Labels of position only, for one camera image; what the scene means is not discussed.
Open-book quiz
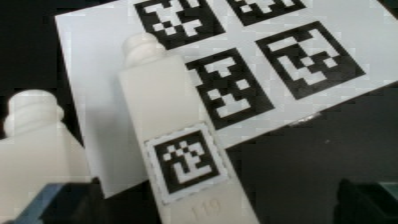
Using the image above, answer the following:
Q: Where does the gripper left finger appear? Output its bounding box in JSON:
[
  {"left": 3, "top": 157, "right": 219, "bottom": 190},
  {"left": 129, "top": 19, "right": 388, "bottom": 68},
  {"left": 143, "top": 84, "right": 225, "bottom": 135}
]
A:
[{"left": 11, "top": 183, "right": 107, "bottom": 224}]

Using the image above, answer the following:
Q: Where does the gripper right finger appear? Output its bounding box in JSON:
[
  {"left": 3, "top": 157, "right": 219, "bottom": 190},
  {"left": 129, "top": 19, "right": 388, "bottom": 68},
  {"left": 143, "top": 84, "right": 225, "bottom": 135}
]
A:
[{"left": 335, "top": 179, "right": 398, "bottom": 224}]

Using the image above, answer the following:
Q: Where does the white desk leg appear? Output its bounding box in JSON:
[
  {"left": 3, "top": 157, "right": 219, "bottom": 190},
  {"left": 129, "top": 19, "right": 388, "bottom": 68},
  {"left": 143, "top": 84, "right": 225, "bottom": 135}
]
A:
[
  {"left": 0, "top": 89, "right": 91, "bottom": 223},
  {"left": 120, "top": 33, "right": 260, "bottom": 224}
]

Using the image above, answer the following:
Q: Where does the white marker base plate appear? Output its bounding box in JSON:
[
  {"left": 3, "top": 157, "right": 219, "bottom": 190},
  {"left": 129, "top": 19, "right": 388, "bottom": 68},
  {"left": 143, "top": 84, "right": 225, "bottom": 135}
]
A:
[{"left": 56, "top": 0, "right": 398, "bottom": 194}]

